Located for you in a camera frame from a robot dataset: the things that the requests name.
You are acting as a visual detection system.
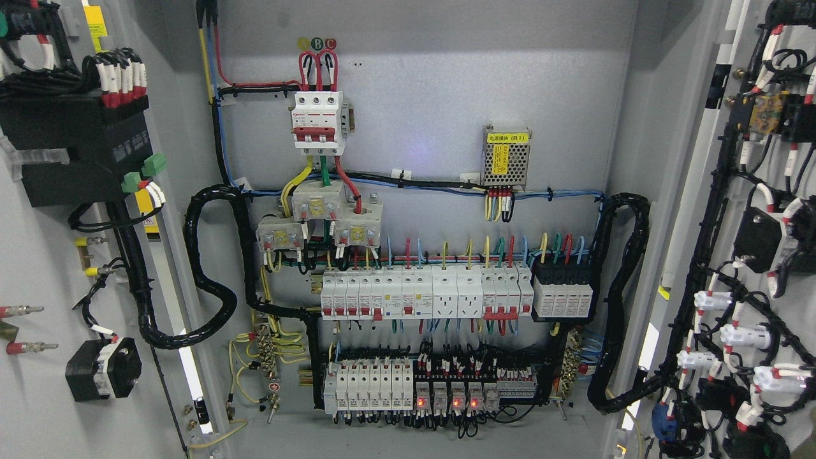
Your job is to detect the lower row relays and breakers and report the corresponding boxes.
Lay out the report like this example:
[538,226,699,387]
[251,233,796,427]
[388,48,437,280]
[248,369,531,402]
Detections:
[323,342,544,429]

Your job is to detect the red white main breaker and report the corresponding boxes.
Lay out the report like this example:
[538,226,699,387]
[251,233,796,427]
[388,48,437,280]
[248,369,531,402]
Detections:
[291,91,350,156]

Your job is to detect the perforated metal power supply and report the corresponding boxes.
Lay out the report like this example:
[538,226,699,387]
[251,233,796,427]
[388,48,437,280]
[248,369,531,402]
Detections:
[481,124,532,191]

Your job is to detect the brass ground terminal bar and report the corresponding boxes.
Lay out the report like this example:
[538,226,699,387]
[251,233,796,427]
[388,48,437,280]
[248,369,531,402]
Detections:
[256,319,280,424]

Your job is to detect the white current transformers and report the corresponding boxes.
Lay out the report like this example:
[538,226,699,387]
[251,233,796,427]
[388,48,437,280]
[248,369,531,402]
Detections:
[256,179,384,254]

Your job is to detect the black corrugated cable conduit left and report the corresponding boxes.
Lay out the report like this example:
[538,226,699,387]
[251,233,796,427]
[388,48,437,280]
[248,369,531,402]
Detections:
[134,184,319,350]

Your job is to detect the grey cabinet door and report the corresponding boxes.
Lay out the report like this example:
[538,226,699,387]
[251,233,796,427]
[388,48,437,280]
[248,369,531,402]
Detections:
[589,1,814,458]
[2,1,219,458]

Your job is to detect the upper row circuit breakers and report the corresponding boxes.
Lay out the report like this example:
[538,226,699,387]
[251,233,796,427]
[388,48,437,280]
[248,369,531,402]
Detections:
[320,264,534,321]

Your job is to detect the black white surge protector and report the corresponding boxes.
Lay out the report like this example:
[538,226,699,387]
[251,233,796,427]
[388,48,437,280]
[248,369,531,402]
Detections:
[532,259,595,324]

